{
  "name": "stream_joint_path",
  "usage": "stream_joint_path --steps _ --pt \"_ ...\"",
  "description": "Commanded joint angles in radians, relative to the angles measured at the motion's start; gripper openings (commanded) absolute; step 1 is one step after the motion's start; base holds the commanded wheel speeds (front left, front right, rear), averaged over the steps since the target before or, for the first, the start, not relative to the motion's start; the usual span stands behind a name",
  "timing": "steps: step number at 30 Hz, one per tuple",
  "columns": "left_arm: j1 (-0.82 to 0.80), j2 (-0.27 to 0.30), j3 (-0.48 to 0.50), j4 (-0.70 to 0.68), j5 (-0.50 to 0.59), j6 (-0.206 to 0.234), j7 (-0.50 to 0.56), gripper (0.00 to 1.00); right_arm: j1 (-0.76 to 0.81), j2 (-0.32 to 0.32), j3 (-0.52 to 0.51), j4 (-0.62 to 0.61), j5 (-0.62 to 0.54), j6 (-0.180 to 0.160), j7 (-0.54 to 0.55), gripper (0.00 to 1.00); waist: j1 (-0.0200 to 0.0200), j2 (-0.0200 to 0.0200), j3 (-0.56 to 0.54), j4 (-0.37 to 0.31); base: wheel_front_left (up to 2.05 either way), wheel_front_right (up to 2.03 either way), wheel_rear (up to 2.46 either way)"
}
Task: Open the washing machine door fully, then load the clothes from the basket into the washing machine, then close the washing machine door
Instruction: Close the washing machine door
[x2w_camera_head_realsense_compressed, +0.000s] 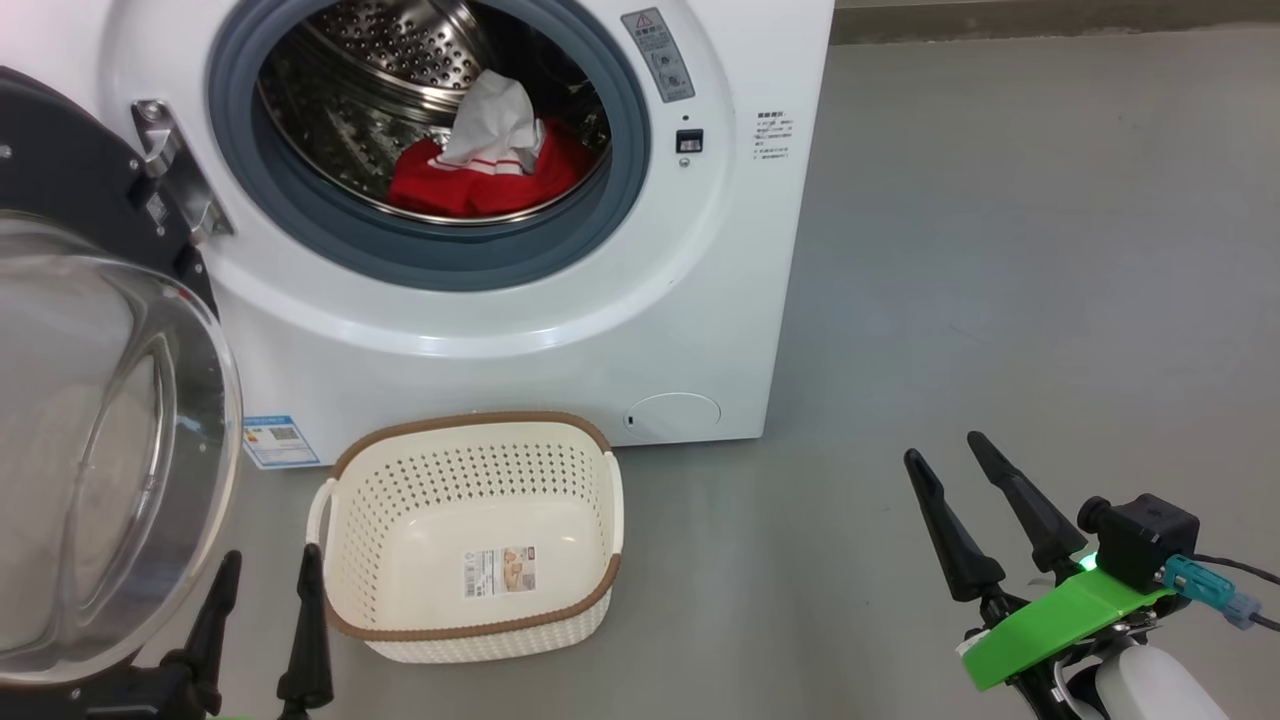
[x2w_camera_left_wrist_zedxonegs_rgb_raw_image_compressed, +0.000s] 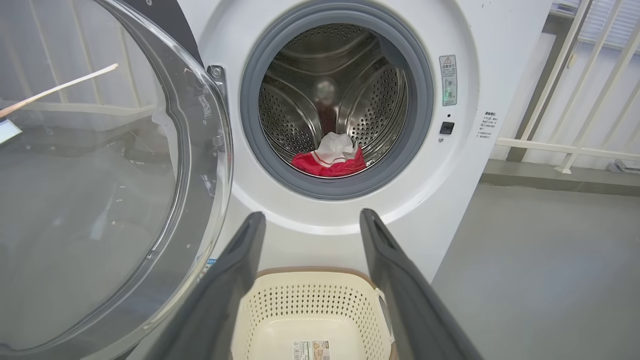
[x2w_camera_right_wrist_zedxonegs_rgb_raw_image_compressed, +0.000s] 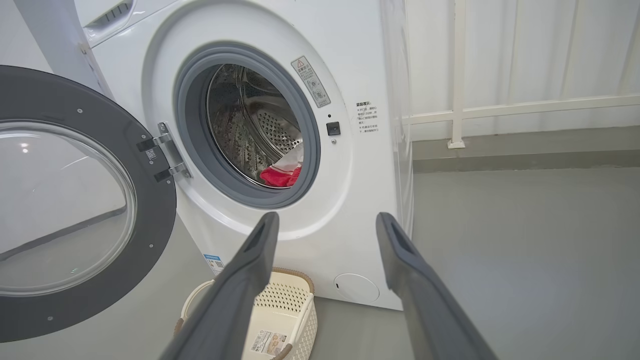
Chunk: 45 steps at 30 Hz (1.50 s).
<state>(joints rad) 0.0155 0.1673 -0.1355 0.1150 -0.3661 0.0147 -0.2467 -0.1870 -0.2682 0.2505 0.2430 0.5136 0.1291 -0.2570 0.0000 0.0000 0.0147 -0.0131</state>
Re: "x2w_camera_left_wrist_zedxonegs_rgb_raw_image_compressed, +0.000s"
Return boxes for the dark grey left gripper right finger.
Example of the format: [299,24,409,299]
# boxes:
[359,208,483,360]

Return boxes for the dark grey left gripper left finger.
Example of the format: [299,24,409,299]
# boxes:
[145,211,267,360]

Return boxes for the dark round washing machine door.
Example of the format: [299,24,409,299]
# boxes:
[0,0,234,360]

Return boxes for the red and white jersey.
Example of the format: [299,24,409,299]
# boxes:
[300,131,367,178]

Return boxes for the cream perforated laundry basket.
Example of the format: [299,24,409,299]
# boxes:
[231,267,398,360]

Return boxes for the paper label in basket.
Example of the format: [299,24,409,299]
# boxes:
[292,340,332,360]

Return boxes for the white front-load washing machine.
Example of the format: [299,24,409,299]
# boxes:
[175,0,553,283]

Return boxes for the small printed text sticker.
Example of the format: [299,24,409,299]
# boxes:
[477,111,498,140]

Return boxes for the grey warning sticker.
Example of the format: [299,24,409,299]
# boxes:
[439,55,458,107]

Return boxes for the stainless steel washer drum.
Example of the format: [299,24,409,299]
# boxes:
[258,23,409,178]

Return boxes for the white metal railing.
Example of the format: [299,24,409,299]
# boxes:
[495,0,640,175]

